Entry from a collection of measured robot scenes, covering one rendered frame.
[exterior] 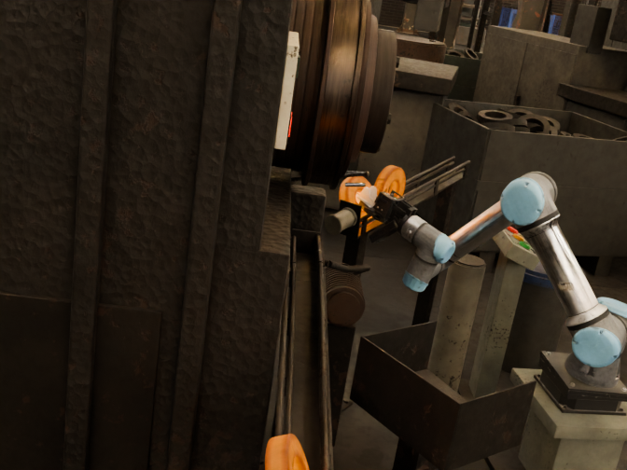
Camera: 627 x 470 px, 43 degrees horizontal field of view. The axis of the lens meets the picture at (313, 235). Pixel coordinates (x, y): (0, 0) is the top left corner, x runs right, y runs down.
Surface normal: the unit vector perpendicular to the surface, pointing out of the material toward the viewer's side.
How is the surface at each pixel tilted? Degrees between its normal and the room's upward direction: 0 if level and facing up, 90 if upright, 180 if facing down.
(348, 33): 53
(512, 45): 90
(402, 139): 90
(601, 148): 90
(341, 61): 69
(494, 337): 90
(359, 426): 0
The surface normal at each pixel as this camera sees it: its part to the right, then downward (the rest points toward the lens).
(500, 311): 0.02, 0.33
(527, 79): -0.92, -0.01
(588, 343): -0.44, 0.35
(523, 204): -0.56, 0.11
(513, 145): 0.28, 0.35
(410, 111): -0.22, 0.29
